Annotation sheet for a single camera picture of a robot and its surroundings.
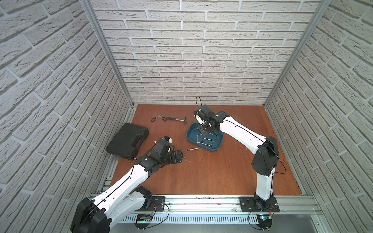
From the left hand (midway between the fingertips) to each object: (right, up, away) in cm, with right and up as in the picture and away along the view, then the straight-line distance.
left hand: (178, 153), depth 81 cm
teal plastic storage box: (+21, +4, +16) cm, 26 cm away
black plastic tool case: (-34, +5, +11) cm, 36 cm away
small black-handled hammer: (+2, +18, +28) cm, 34 cm away
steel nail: (+8, -1, +14) cm, 16 cm away
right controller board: (+44, -31, -11) cm, 55 cm away
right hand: (+17, +14, +6) cm, 23 cm away
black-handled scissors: (-22, +20, +29) cm, 41 cm away
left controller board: (-17, -32, -10) cm, 37 cm away
